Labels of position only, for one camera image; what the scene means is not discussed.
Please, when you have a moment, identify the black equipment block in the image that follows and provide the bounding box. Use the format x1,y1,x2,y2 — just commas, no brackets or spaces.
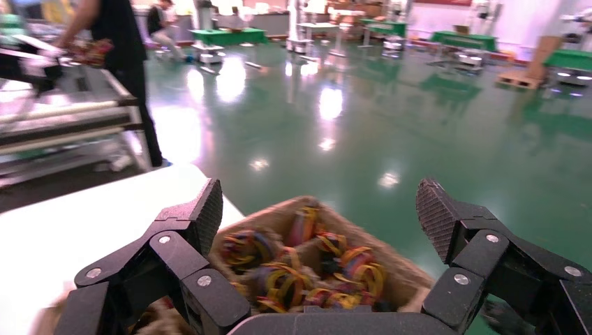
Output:
0,43,64,94

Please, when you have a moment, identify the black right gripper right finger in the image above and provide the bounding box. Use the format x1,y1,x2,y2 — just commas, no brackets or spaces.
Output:
415,177,592,334

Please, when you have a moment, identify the wooden pallet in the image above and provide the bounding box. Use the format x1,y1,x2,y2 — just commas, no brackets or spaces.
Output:
497,69,543,91

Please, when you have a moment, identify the standing person in black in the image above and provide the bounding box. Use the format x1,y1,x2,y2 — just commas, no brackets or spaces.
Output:
54,0,163,168

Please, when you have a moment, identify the white machine column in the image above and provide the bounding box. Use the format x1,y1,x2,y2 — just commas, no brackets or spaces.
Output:
193,0,227,65
286,0,316,54

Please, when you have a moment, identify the brown cardboard sheet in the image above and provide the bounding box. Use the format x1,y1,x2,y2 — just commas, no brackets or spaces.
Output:
529,36,564,80

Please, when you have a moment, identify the colourful wire bundle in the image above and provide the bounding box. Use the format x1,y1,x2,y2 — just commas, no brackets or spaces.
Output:
71,39,114,69

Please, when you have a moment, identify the metal frame trolley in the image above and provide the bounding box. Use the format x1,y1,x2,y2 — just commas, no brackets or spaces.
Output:
0,34,154,188

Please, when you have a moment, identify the green cloth table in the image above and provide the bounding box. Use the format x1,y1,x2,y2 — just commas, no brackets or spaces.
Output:
360,19,408,38
430,30,498,52
545,48,592,73
191,27,268,47

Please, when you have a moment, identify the seated person in dark top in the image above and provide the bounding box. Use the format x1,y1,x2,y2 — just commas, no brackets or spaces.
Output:
147,0,188,62

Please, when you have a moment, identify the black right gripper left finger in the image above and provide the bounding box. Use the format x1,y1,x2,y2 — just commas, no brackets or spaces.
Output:
73,177,251,335

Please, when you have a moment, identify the brown cardboard divider box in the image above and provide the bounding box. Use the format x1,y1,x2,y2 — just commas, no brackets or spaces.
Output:
27,196,436,335

